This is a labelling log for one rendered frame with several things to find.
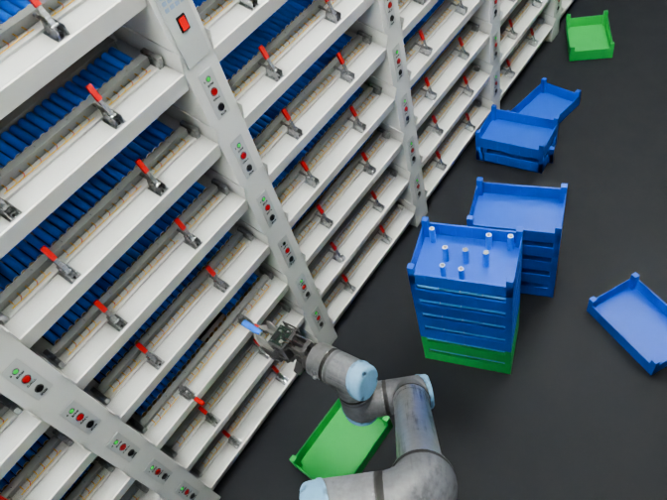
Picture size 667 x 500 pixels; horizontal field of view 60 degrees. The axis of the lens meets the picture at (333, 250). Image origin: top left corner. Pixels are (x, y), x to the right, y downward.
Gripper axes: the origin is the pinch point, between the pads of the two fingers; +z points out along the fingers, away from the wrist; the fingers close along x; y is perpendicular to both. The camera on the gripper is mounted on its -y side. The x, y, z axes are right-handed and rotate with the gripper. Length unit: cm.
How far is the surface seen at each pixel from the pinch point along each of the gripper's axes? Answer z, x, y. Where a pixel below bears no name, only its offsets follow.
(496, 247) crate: -41, -61, -13
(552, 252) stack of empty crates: -50, -81, -35
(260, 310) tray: 12.8, -9.8, -9.5
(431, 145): 11, -112, -29
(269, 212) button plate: 8.8, -26.4, 19.3
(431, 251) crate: -24, -52, -12
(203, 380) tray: 13.4, 17.0, -9.6
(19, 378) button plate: 10, 44, 42
